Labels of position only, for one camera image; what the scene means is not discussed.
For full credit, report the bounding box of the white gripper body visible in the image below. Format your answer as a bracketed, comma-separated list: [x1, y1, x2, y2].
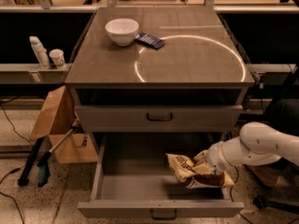
[206, 142, 232, 172]

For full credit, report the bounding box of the black chair base leg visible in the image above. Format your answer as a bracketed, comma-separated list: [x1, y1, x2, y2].
[253, 196, 299, 215]

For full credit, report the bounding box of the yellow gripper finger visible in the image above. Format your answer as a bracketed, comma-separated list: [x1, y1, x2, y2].
[193, 150, 207, 165]
[192, 163, 215, 175]

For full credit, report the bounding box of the white paper cup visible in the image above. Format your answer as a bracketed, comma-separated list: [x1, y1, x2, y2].
[50, 49, 65, 69]

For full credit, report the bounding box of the black floor cable left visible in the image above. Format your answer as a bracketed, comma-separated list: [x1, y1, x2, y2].
[0, 103, 34, 224]

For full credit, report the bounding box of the white spray bottle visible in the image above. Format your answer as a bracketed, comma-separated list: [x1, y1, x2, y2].
[29, 36, 50, 69]

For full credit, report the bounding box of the brown and yellow chip bag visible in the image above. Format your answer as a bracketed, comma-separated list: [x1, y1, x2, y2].
[166, 153, 235, 189]

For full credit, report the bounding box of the brown cardboard box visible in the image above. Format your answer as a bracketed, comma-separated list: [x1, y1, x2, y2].
[30, 86, 98, 163]

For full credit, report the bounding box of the open grey middle drawer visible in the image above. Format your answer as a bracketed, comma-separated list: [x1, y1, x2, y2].
[78, 133, 244, 220]

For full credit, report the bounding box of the white ceramic bowl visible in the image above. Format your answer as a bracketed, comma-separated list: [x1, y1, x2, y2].
[105, 19, 139, 46]

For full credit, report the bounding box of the closed upper grey drawer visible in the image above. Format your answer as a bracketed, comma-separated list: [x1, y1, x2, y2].
[75, 105, 242, 133]

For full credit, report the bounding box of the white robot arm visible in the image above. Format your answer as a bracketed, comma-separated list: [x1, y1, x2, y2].
[194, 122, 299, 174]

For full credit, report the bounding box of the dark trouser leg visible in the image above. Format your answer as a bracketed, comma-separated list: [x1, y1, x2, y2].
[264, 99, 299, 175]

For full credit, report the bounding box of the tan work boot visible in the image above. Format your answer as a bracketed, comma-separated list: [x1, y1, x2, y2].
[246, 165, 278, 189]

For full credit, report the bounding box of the dark blue snack bar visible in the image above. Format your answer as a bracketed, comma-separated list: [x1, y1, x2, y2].
[135, 33, 164, 49]

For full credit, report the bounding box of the grey drawer cabinet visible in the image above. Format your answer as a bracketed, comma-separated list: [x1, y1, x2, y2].
[64, 6, 256, 219]

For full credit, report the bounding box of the black and teal grabber tool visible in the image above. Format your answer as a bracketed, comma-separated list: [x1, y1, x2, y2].
[37, 126, 76, 188]

